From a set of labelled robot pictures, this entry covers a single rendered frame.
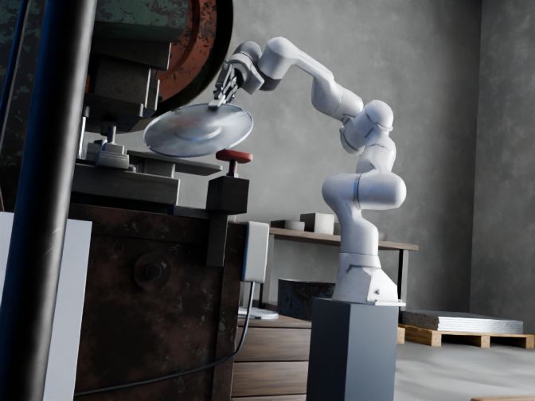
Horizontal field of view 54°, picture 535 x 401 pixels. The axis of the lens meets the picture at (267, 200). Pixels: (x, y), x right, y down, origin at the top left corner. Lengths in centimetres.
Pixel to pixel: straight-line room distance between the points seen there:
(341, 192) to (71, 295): 87
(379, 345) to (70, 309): 88
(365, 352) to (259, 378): 43
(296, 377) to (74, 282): 104
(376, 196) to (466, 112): 531
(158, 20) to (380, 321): 99
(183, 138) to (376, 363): 82
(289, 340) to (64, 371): 98
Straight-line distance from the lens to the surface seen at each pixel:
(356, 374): 154
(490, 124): 677
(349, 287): 157
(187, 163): 136
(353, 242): 157
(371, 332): 156
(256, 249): 118
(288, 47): 173
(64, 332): 105
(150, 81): 140
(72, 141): 48
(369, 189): 158
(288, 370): 188
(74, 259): 106
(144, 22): 129
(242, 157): 109
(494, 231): 646
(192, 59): 187
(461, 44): 703
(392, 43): 635
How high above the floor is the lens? 53
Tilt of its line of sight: 7 degrees up
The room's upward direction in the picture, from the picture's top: 5 degrees clockwise
